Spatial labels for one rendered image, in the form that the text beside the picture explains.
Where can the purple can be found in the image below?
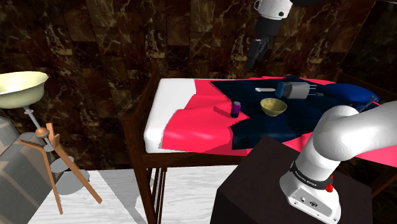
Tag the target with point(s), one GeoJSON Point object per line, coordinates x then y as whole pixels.
{"type": "Point", "coordinates": [235, 110]}

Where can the navy blue blanket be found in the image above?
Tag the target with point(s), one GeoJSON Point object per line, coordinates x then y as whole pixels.
{"type": "Point", "coordinates": [279, 127]}

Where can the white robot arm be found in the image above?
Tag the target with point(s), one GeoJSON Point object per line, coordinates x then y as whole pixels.
{"type": "Point", "coordinates": [338, 136]}

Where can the cream shade wooden tripod lamp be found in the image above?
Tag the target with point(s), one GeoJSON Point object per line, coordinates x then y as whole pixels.
{"type": "Point", "coordinates": [21, 88]}

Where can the white pen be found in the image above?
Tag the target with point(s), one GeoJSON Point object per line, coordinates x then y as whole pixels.
{"type": "Point", "coordinates": [265, 90]}

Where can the grey armchair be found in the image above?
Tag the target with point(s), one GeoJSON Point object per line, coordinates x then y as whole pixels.
{"type": "Point", "coordinates": [18, 183]}

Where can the dark slim tool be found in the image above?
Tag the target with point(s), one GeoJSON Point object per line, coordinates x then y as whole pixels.
{"type": "Point", "coordinates": [367, 104]}

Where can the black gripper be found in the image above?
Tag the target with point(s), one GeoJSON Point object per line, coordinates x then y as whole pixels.
{"type": "Point", "coordinates": [268, 27]}

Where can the yellow bowl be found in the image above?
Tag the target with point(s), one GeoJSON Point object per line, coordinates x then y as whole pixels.
{"type": "Point", "coordinates": [273, 107]}

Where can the blue pillow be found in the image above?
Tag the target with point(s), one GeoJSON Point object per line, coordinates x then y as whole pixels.
{"type": "Point", "coordinates": [347, 92]}

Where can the wooden bed with white mattress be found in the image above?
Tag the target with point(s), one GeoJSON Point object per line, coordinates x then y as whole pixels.
{"type": "Point", "coordinates": [173, 102]}

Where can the blue and grey flashlight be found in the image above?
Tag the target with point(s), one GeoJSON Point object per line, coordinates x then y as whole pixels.
{"type": "Point", "coordinates": [294, 90]}

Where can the dark robot stand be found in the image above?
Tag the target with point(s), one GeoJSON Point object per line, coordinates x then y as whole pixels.
{"type": "Point", "coordinates": [254, 186]}

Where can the red blanket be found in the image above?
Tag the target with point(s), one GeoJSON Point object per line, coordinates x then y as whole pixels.
{"type": "Point", "coordinates": [198, 127]}

